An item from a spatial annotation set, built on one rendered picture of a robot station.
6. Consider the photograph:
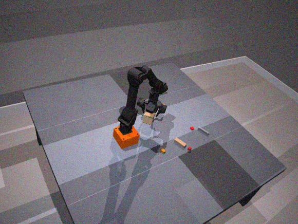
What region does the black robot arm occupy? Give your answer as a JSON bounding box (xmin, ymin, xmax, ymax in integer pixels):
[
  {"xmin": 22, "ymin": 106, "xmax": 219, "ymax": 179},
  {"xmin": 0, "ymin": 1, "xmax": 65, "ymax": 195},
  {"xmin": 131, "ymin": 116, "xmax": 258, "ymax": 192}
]
[{"xmin": 118, "ymin": 65, "xmax": 168, "ymax": 135}]

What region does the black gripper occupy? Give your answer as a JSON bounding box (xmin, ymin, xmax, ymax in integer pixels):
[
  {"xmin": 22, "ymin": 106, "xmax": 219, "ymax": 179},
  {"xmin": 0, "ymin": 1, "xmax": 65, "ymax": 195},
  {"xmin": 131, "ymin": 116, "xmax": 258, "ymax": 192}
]
[{"xmin": 137, "ymin": 97, "xmax": 167, "ymax": 117}]

